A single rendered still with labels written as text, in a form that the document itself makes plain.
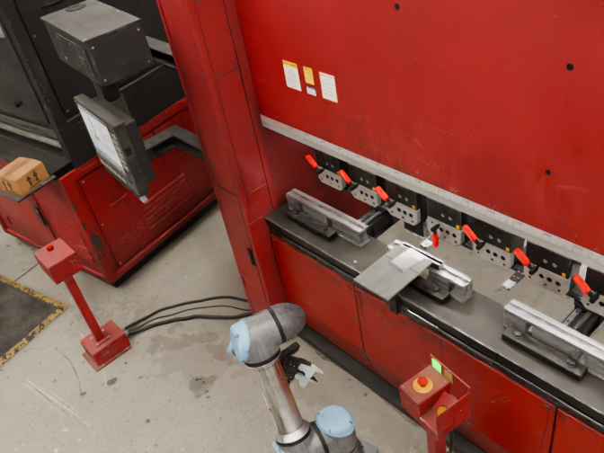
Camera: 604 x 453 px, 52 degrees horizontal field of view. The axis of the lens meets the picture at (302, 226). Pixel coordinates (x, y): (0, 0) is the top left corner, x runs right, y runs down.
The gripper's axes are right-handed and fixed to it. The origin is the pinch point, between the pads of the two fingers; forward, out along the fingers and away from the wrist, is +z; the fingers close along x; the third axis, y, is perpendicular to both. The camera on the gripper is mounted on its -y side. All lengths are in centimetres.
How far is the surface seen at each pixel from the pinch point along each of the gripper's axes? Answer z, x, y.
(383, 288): 10.6, 27.0, -29.2
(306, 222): -24, -3, -80
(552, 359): 68, 47, -10
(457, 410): 48, 20, 5
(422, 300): 29, 23, -36
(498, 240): 33, 72, -27
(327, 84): -40, 76, -68
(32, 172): -172, -63, -94
